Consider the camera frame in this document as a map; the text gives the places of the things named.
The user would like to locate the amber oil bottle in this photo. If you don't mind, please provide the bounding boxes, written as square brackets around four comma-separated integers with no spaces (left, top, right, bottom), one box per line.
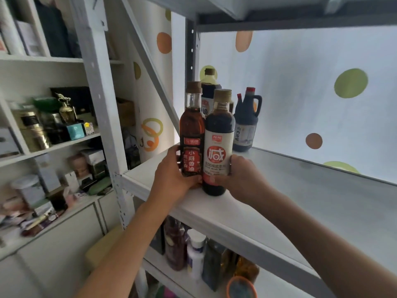
[234,256,260,283]

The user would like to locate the dark green bottle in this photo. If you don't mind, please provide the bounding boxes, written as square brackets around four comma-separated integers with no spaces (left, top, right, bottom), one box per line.
[202,239,231,292]

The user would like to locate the person's right forearm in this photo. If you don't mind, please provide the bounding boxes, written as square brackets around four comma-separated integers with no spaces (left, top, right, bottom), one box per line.
[256,189,397,298]

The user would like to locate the round orange rimmed lid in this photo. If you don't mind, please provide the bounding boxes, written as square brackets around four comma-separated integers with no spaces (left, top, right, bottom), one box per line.
[226,275,258,298]

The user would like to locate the person's left hand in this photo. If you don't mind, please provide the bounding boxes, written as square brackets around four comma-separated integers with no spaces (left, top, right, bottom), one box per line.
[148,145,203,204]

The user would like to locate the dark folded bags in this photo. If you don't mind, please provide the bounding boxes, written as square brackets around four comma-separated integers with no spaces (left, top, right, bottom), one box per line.
[33,0,82,58]

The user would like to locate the gold figurine ornament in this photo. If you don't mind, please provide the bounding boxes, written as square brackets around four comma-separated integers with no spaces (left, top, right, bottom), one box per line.
[55,93,78,125]

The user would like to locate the white label soy sauce bottle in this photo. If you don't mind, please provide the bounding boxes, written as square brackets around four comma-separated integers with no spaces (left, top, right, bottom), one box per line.
[202,89,236,197]

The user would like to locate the dark red sauce bottle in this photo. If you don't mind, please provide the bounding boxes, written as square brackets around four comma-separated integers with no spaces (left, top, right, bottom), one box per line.
[164,216,187,272]

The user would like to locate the black gift box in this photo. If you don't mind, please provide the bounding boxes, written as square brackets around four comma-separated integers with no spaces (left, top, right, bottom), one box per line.
[50,86,95,123]

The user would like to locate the person's right hand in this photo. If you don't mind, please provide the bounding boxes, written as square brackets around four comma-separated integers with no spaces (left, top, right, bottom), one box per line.
[213,154,274,206]

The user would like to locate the dark bottle with blue label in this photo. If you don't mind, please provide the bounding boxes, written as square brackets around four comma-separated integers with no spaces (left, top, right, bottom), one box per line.
[200,68,222,119]

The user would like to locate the person's left forearm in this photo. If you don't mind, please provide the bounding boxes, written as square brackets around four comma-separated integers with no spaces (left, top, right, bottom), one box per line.
[74,198,166,298]

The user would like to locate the red label sesame oil bottle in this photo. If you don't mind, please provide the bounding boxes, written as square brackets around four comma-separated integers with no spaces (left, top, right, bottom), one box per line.
[179,81,207,184]

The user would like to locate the white metal shelf rack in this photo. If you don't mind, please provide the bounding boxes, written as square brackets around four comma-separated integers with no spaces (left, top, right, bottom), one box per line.
[69,0,397,298]

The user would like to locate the brown cardboard box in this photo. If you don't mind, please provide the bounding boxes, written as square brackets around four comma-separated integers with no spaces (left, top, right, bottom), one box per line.
[116,97,136,128]

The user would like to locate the white cabinet shelf unit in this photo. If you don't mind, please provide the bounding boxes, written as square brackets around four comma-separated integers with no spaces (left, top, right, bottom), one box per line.
[0,0,137,298]

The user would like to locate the white plastic bottle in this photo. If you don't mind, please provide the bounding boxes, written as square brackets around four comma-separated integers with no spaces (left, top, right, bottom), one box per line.
[186,228,207,280]

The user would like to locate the white lidded jar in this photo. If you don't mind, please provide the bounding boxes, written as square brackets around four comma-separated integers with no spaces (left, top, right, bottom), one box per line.
[11,174,46,209]

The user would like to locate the teal small box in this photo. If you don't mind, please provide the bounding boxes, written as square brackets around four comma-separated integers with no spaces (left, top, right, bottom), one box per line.
[66,123,86,141]

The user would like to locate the green pouch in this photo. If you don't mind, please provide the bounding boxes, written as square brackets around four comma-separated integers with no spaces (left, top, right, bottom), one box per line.
[88,176,112,196]

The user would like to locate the white book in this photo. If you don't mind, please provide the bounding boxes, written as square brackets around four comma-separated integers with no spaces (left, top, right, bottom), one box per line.
[15,20,44,57]

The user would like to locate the dark vinegar jug with handle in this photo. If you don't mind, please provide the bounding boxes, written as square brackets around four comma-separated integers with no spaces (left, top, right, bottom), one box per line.
[232,87,263,153]

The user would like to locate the beige stool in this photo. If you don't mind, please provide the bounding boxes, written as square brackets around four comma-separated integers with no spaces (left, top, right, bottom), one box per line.
[85,226,125,272]

